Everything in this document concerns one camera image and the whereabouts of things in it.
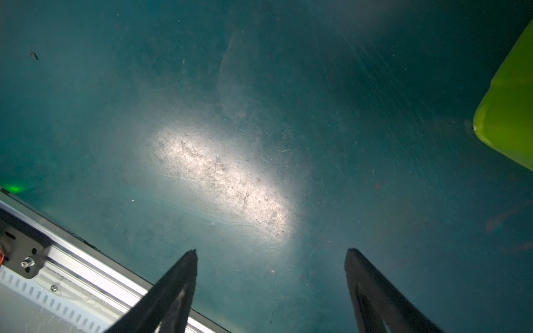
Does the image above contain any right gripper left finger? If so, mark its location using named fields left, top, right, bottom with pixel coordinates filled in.
left=107, top=250, right=198, bottom=333

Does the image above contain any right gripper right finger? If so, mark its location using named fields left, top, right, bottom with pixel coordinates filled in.
left=344, top=248, right=442, bottom=332

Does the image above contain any green trash bin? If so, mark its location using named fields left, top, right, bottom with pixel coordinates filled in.
left=473, top=23, right=532, bottom=170

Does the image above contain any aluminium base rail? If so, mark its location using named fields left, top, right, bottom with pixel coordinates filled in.
left=1, top=190, right=222, bottom=332

